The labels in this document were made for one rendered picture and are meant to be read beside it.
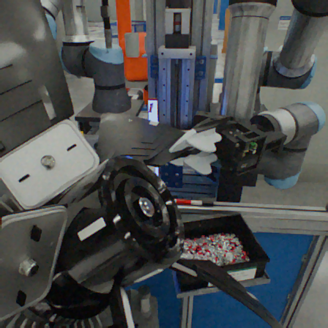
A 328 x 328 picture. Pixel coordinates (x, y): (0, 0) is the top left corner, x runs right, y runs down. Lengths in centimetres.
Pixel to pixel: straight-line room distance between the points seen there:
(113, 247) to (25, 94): 19
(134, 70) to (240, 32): 362
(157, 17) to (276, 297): 115
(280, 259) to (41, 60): 93
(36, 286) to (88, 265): 5
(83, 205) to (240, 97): 46
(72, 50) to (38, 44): 74
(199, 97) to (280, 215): 59
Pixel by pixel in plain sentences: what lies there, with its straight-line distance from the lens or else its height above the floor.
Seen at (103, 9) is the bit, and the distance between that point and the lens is 31.
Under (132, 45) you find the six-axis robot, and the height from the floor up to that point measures 89.
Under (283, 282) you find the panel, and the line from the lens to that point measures 116.
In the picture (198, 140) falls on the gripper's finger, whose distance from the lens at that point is 45.
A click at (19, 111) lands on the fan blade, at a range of 32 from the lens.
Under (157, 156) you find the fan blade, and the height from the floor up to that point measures 119.
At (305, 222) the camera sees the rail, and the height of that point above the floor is 83.
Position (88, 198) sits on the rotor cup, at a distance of 24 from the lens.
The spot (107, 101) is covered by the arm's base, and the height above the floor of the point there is 108.
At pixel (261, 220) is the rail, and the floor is 83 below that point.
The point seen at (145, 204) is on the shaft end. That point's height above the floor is 123.
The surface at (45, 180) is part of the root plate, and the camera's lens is 30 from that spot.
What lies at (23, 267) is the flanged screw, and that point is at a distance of 24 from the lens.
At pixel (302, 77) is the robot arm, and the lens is 99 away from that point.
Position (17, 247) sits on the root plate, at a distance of 23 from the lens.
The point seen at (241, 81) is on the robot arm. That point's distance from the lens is 62.
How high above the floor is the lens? 140
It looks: 31 degrees down
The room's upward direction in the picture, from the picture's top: straight up
